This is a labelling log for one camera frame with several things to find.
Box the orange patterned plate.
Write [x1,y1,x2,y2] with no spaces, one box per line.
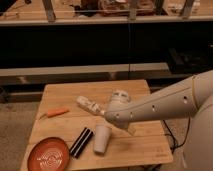
[27,137,70,171]

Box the clear plastic bottle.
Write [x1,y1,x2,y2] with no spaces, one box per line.
[76,96,105,116]

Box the white paper cup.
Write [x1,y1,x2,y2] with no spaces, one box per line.
[93,124,111,155]

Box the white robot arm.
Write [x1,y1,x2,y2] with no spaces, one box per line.
[104,70,213,171]

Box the black power cable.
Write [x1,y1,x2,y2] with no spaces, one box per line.
[162,116,192,151]

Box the orange carrot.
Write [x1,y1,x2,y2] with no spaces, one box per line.
[39,108,69,119]

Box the black striped eraser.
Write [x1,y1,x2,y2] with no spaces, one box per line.
[69,127,94,158]

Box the wooden folding table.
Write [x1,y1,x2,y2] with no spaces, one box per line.
[20,80,173,171]

